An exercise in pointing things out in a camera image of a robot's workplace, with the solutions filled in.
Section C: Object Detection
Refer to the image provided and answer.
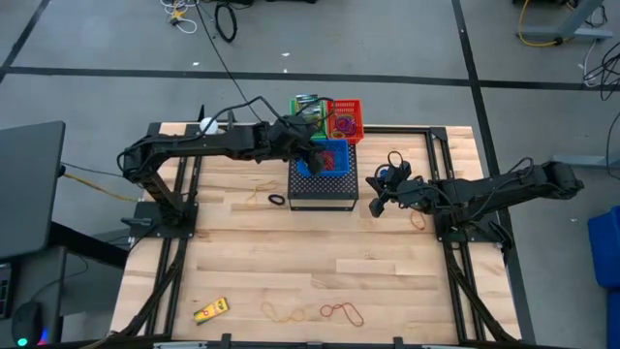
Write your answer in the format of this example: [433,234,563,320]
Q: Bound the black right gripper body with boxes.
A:
[385,162,432,210]

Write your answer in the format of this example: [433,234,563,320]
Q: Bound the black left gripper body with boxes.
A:
[268,118,319,161]

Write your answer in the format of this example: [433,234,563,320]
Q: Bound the blue plastic basket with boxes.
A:
[295,139,351,178]

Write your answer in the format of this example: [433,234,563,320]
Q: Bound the green plastic basket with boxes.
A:
[289,96,329,142]

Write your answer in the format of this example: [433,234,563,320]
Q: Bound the red plastic basket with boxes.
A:
[326,99,365,145]

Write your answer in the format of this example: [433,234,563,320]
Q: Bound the yellow rubber band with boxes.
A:
[260,301,306,324]
[244,179,280,208]

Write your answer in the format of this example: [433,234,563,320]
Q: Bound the small yellow crayon box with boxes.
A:
[193,297,231,326]

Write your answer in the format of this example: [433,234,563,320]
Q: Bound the grey desk foot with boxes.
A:
[553,153,620,170]

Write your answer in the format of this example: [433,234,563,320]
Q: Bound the grey desk leg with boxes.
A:
[519,0,614,43]

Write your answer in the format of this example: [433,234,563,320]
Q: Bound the black perforated metal shelf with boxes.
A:
[288,140,360,212]

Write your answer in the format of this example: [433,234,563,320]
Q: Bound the blue storage bin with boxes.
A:
[587,205,620,290]
[606,290,620,349]

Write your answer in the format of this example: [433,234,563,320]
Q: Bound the black computer mouse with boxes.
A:
[12,301,46,348]

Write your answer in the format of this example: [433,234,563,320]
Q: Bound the black device with lights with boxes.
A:
[0,264,14,321]

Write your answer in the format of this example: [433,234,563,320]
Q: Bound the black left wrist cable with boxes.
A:
[193,95,336,142]

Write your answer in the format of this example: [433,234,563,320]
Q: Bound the long black floor cable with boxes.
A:
[192,0,256,108]

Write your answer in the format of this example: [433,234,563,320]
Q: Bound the coiled black floor cable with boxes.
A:
[213,1,239,44]

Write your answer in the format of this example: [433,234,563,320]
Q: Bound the white cable bundle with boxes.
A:
[159,0,199,35]

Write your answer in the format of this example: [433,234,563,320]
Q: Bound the yellow floor cable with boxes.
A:
[517,0,564,48]

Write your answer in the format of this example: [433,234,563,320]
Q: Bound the tan braided cable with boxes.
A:
[62,172,140,203]

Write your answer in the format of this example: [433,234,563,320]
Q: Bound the black cable bundle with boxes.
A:
[582,41,620,103]

